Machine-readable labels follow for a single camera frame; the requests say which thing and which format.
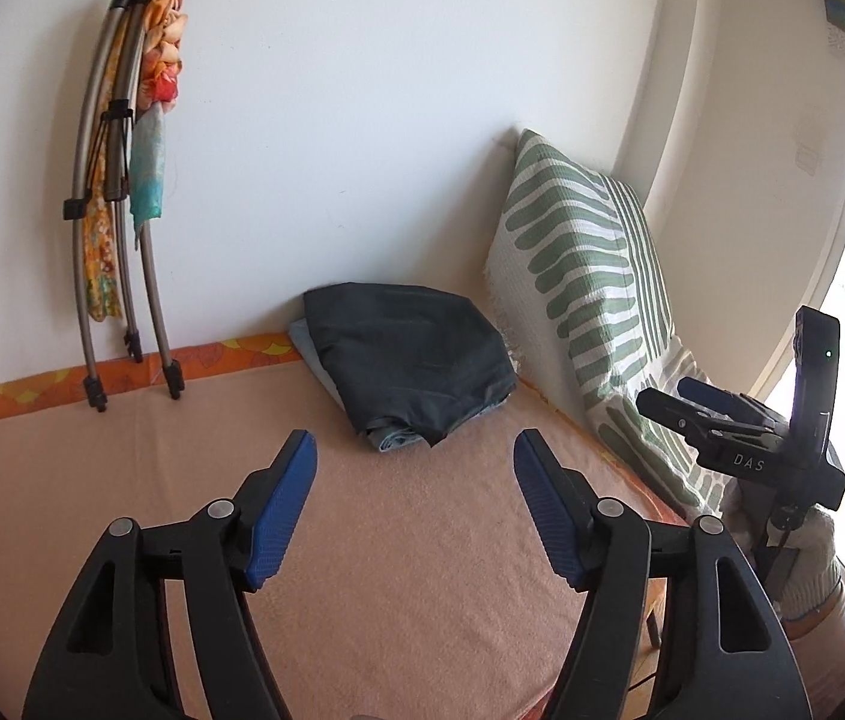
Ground dark navy jogger pants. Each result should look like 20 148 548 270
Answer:
289 283 517 452

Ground white gloved right hand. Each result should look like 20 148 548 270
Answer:
765 505 843 622

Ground pink beige bed blanket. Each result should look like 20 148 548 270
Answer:
0 362 672 718

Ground green striped white cushion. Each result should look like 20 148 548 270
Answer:
484 130 727 518

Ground orange floral bed sheet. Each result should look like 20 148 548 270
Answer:
0 333 301 419

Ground colourful floral scarf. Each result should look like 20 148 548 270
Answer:
74 0 188 322

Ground silver camera tripod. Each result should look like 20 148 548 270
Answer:
63 0 188 413

